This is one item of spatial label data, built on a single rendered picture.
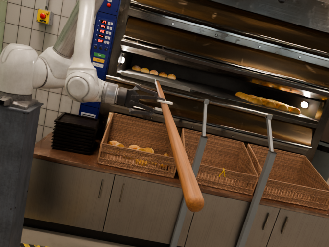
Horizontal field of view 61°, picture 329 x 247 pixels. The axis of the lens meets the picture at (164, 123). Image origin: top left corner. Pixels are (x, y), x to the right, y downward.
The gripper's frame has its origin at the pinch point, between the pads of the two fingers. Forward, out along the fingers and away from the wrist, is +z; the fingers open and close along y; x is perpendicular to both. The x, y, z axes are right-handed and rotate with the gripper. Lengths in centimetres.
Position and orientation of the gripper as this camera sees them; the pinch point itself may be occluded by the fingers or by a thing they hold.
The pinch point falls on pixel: (163, 106)
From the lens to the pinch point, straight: 121.3
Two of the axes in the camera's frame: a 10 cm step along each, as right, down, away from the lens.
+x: 0.6, 2.3, -9.7
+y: -2.4, 9.5, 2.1
